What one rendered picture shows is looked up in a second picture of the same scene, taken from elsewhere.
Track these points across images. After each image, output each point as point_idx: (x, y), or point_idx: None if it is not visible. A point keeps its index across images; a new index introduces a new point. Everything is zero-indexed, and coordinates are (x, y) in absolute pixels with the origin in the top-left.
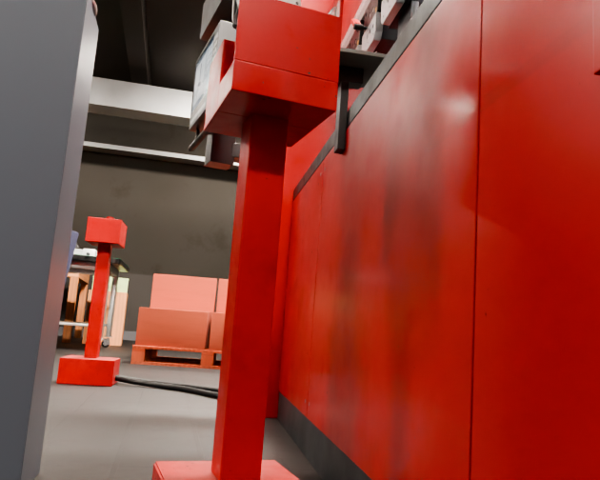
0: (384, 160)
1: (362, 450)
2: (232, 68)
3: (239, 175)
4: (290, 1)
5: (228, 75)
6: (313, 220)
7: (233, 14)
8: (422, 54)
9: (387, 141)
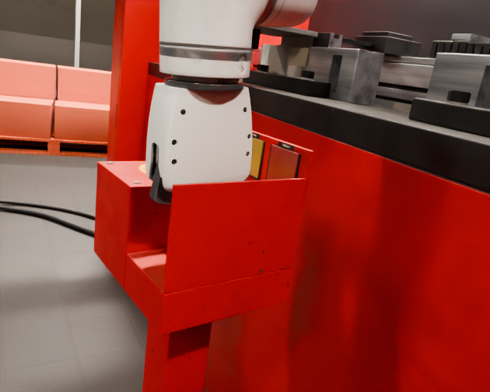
0: (299, 237)
1: None
2: (161, 305)
3: (151, 337)
4: (239, 155)
5: (148, 290)
6: None
7: (150, 172)
8: (389, 201)
9: (306, 222)
